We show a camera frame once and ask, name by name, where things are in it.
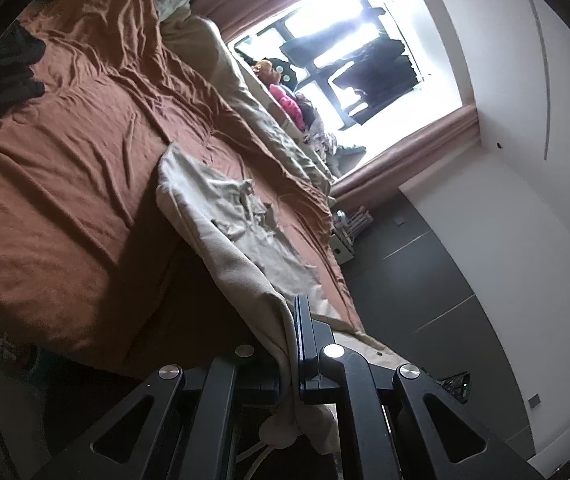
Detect beige coat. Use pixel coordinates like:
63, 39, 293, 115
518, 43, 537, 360
156, 144, 402, 454

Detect dark hanging clothes at window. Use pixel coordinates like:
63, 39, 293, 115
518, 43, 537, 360
280, 32, 420, 130

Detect white storage rack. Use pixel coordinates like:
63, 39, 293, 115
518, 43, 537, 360
329, 207, 374, 264

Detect brown bed blanket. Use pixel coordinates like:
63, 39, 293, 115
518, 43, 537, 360
0, 0, 362, 377

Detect pink garment on sill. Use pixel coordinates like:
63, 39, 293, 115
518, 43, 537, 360
268, 84, 306, 131

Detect plush toy on sill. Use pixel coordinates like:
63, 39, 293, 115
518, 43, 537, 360
252, 58, 298, 92

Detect olive beige duvet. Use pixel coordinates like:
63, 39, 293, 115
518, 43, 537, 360
160, 15, 332, 195

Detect black folded garment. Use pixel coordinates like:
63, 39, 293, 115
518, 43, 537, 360
0, 22, 46, 116

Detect pink curtain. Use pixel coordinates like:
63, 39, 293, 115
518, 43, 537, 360
192, 0, 479, 202

